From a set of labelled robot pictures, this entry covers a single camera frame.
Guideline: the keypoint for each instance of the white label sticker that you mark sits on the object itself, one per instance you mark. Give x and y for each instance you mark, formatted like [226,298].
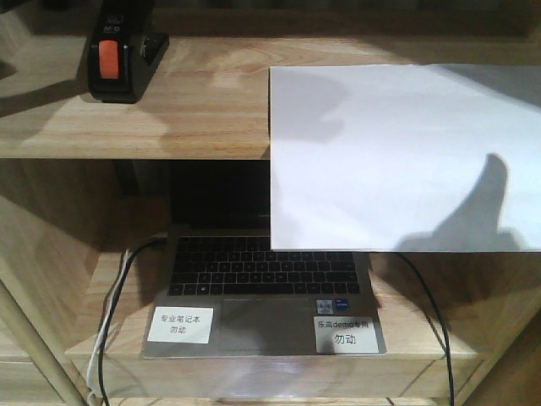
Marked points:
[180,325]
[345,335]

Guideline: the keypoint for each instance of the white paper sheets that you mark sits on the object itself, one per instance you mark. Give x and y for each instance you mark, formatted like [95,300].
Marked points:
[415,158]

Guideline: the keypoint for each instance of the black stapler with orange button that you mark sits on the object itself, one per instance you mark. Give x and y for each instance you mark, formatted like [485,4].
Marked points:
[124,51]

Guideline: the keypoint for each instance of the wooden shelf unit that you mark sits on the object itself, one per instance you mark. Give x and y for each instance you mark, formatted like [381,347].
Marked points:
[64,222]

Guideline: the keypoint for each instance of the right white label sticker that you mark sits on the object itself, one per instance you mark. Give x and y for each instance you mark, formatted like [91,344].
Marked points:
[345,335]

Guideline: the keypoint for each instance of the left white label sticker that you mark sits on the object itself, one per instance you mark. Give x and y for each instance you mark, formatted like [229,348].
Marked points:
[180,325]

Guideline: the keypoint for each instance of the grey laptop with black keyboard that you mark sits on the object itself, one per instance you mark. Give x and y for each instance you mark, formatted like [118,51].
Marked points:
[219,255]

